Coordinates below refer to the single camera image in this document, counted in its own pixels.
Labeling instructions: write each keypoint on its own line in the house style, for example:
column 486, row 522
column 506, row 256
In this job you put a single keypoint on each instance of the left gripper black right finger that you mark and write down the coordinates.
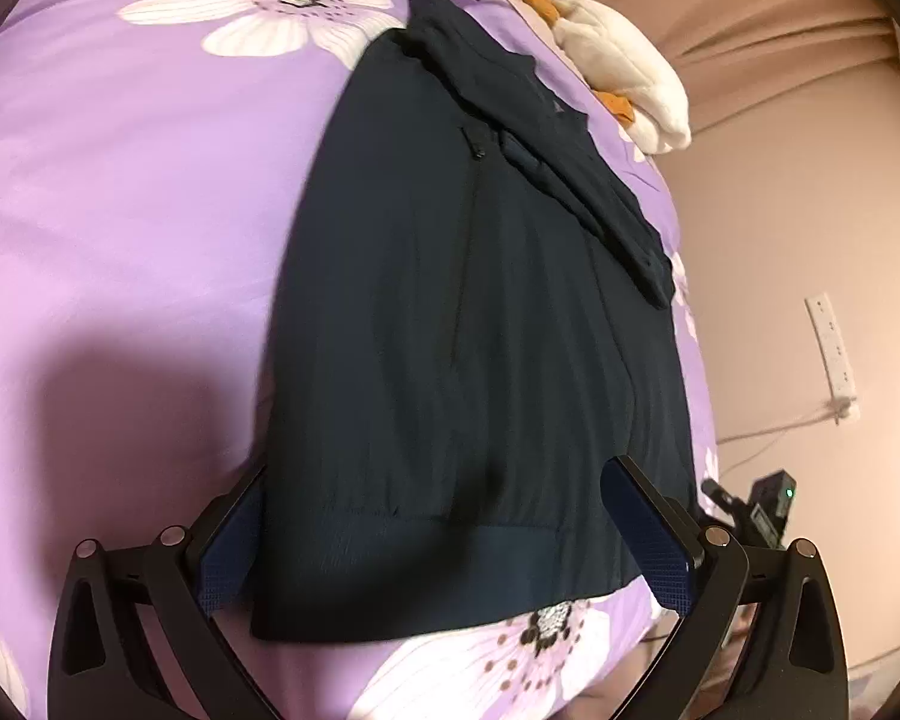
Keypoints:
column 792, row 664

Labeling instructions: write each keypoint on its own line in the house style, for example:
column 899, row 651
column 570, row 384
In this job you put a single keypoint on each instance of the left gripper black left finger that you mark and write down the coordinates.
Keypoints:
column 117, row 605

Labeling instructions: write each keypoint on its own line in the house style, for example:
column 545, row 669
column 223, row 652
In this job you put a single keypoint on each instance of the dark navy zip jacket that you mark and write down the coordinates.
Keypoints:
column 473, row 317

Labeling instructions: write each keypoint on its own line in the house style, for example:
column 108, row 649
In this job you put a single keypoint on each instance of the white wall power strip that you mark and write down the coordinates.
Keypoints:
column 839, row 375

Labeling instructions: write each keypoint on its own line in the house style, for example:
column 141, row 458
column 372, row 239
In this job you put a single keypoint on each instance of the white and orange plush blanket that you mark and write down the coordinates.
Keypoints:
column 619, row 65

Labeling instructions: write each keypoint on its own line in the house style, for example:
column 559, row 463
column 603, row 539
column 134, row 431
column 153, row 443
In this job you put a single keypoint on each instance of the purple floral bed sheet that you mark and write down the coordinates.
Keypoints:
column 153, row 154

